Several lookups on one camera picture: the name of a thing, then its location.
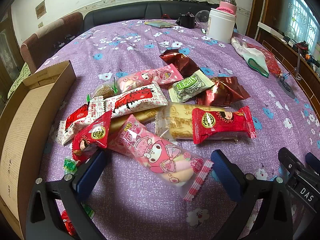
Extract small green candy wrapper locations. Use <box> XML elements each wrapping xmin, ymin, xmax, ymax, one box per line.
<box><xmin>63</xmin><ymin>156</ymin><xmax>78</xmax><ymax>175</ymax></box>

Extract red round-logo snack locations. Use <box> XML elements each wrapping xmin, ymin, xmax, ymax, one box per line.
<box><xmin>192</xmin><ymin>106</ymin><xmax>257</xmax><ymax>144</ymax></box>
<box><xmin>72</xmin><ymin>111</ymin><xmax>112</xmax><ymax>165</ymax></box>

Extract white red snack pack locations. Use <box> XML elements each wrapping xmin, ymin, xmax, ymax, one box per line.
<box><xmin>56</xmin><ymin>96</ymin><xmax>105</xmax><ymax>145</ymax></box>
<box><xmin>104</xmin><ymin>82</ymin><xmax>168</xmax><ymax>118</ymax></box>

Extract large pink cartoon snack pack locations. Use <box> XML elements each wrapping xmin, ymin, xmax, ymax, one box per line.
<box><xmin>108</xmin><ymin>115</ymin><xmax>214</xmax><ymax>202</ymax></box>

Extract yellow biscuit pack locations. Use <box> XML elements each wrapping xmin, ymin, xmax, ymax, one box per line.
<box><xmin>108</xmin><ymin>107</ymin><xmax>161</xmax><ymax>136</ymax></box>
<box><xmin>155</xmin><ymin>102</ymin><xmax>225</xmax><ymax>140</ymax></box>

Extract dark red foil snack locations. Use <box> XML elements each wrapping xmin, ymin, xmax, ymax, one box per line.
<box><xmin>159</xmin><ymin>49</ymin><xmax>200</xmax><ymax>78</ymax></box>
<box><xmin>196</xmin><ymin>76</ymin><xmax>250</xmax><ymax>107</ymax></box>

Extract clear green-end cake pack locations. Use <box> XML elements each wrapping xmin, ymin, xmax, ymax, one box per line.
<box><xmin>86</xmin><ymin>78</ymin><xmax>119</xmax><ymax>103</ymax></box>

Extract green white snack pack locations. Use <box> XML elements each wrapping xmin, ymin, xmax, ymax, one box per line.
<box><xmin>168</xmin><ymin>69</ymin><xmax>214</xmax><ymax>103</ymax></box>

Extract small red candy wrapper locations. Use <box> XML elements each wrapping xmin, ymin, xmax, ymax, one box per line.
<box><xmin>61</xmin><ymin>210</ymin><xmax>76</xmax><ymax>237</ymax></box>

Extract black phone stand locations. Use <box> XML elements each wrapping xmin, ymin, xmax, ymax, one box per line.
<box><xmin>276</xmin><ymin>47</ymin><xmax>303</xmax><ymax>99</ymax></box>

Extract cardboard tray box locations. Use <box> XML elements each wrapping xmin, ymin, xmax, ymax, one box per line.
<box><xmin>1</xmin><ymin>61</ymin><xmax>76</xmax><ymax>239</ymax></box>

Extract wooden side cabinet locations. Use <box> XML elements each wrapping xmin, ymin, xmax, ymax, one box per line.
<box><xmin>257</xmin><ymin>28</ymin><xmax>320</xmax><ymax>118</ymax></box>

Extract red mesh bag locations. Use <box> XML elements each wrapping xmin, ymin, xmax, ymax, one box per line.
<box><xmin>246</xmin><ymin>42</ymin><xmax>282</xmax><ymax>76</ymax></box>

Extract white green work glove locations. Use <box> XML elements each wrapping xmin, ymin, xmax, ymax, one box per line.
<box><xmin>231</xmin><ymin>37</ymin><xmax>269</xmax><ymax>77</ymax></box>

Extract purple floral tablecloth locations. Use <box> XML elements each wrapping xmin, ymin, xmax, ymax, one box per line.
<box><xmin>40</xmin><ymin>21</ymin><xmax>319</xmax><ymax>239</ymax></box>

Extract green patterned cushion chair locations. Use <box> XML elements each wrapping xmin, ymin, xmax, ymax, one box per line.
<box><xmin>8</xmin><ymin>62</ymin><xmax>31</xmax><ymax>99</ymax></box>

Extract brown armchair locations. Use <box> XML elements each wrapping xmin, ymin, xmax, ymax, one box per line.
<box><xmin>20</xmin><ymin>12</ymin><xmax>83</xmax><ymax>74</ymax></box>

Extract white plastic jar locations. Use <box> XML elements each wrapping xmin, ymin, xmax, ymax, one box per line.
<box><xmin>207</xmin><ymin>8</ymin><xmax>235</xmax><ymax>43</ymax></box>

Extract clear glass bowl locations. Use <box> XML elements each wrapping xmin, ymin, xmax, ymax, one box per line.
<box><xmin>195</xmin><ymin>10</ymin><xmax>209</xmax><ymax>29</ymax></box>

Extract pink sleeved bottle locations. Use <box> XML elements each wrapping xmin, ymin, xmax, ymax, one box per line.
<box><xmin>217</xmin><ymin>0</ymin><xmax>237</xmax><ymax>15</ymax></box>

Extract black sofa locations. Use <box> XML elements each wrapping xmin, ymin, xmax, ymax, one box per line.
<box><xmin>82</xmin><ymin>1</ymin><xmax>219</xmax><ymax>31</ymax></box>

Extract black pouch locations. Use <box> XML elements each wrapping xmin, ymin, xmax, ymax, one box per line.
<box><xmin>176</xmin><ymin>12</ymin><xmax>196</xmax><ymax>29</ymax></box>

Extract colourful booklet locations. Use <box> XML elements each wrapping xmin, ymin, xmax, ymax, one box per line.
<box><xmin>144</xmin><ymin>20</ymin><xmax>177</xmax><ymax>29</ymax></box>

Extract small wall plaque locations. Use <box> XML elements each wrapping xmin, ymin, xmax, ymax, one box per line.
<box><xmin>35</xmin><ymin>1</ymin><xmax>47</xmax><ymax>20</ymax></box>

